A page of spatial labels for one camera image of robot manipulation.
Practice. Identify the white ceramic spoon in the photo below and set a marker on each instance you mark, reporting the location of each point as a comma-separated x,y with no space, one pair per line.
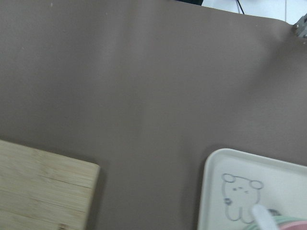
263,218

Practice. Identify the small pink bowl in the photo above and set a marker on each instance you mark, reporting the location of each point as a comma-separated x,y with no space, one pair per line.
296,225

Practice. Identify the cream rabbit serving tray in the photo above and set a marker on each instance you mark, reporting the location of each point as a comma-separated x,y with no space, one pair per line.
234,181

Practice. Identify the wooden cutting board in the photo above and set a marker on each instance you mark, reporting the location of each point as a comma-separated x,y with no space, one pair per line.
40,190

